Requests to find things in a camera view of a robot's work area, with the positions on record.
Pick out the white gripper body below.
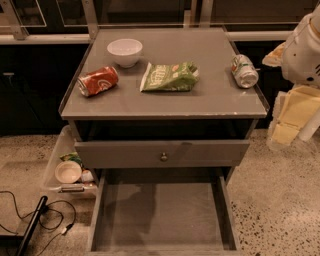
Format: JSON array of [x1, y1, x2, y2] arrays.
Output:
[[281, 12, 320, 86]]

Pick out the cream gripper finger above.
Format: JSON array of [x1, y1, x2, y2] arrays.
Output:
[[267, 85, 320, 149], [262, 43, 285, 67]]

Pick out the green jalapeno chip bag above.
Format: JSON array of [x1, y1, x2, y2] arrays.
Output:
[[140, 62, 200, 92]]

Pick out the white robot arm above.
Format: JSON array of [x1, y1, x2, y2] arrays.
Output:
[[262, 6, 320, 150]]

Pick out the grey top drawer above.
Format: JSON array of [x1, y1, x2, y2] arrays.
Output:
[[74, 140, 249, 168]]

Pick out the round brass drawer knob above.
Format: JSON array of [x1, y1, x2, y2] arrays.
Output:
[[160, 152, 168, 162]]

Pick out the grey drawer cabinet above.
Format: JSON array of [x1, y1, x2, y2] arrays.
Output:
[[60, 28, 267, 179]]

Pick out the open grey middle drawer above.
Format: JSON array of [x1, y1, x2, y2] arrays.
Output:
[[85, 168, 242, 256]]

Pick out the green snack bag in bin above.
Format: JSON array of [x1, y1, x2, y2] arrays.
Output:
[[60, 152, 83, 166]]

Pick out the green white soda can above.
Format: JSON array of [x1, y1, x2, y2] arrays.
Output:
[[231, 54, 259, 89]]

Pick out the white ceramic bowl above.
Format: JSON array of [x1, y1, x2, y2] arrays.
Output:
[[107, 38, 143, 68]]

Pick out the red crushed soda can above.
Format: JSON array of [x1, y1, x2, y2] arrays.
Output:
[[77, 66, 119, 97]]

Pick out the small red white item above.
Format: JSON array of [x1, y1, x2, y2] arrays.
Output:
[[81, 170, 94, 183]]

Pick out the small white bowl in bin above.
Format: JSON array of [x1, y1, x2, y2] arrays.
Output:
[[55, 161, 82, 184]]

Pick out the clear plastic storage bin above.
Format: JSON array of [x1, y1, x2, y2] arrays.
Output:
[[41, 124, 99, 200]]

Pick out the black flat bar on floor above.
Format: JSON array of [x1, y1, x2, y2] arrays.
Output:
[[15, 196, 48, 256]]

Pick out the metal railing frame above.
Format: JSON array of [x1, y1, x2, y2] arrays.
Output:
[[0, 0, 320, 46]]

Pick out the black cable on floor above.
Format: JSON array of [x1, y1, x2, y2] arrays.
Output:
[[0, 190, 77, 256]]

